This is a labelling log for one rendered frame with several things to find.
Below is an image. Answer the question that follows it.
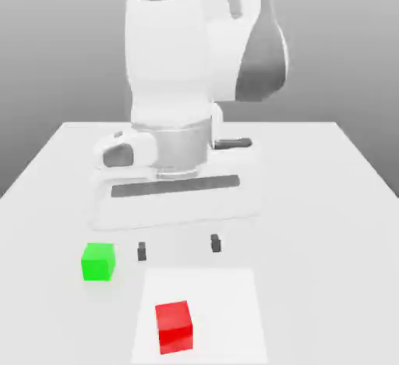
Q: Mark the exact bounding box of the small red cube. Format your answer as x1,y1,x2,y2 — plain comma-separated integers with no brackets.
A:
154,299,194,356

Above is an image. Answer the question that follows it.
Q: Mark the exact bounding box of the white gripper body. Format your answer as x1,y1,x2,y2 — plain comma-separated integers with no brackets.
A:
88,172,262,232

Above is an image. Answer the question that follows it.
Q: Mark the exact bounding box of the small green cube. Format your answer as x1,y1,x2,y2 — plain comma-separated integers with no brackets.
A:
80,242,117,282

